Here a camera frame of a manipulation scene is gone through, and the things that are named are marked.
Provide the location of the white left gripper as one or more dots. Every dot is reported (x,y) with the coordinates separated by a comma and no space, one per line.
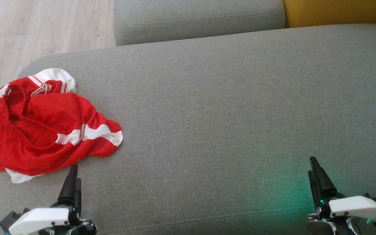
(41,218)

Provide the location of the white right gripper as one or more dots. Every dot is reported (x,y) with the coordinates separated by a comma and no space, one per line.
(354,207)

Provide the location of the red jersey with white sleeves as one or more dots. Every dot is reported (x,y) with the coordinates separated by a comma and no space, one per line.
(86,133)

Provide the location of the red shorts with white stripe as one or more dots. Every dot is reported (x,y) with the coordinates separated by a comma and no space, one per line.
(60,107)

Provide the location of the large grey sofa seat cushion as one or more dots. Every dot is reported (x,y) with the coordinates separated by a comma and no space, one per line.
(207,114)

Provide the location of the yellow sofa backrest cushion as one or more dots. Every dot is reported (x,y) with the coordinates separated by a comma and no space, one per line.
(331,13)

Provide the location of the small grey sofa seat cushion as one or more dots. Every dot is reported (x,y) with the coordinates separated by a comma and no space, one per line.
(191,19)

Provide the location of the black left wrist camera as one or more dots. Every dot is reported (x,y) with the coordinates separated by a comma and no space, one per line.
(10,220)

